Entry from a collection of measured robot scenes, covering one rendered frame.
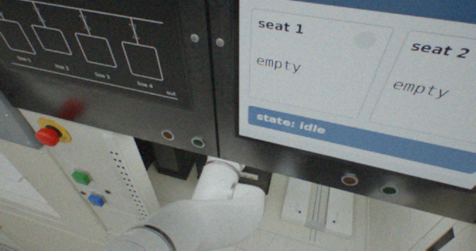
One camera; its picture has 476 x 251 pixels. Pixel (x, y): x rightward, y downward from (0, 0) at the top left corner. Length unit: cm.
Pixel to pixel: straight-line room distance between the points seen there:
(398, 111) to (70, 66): 41
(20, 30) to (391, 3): 43
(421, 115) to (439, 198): 14
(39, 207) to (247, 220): 84
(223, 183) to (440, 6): 49
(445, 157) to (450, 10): 17
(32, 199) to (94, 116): 77
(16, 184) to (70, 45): 95
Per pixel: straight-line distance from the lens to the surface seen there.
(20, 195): 131
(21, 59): 55
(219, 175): 65
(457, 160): 41
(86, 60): 45
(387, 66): 31
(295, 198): 103
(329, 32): 29
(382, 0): 28
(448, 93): 34
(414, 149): 39
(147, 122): 48
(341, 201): 106
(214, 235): 53
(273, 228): 100
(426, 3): 29
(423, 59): 31
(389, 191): 45
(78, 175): 76
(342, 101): 34
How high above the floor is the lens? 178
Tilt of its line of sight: 46 degrees down
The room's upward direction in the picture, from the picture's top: straight up
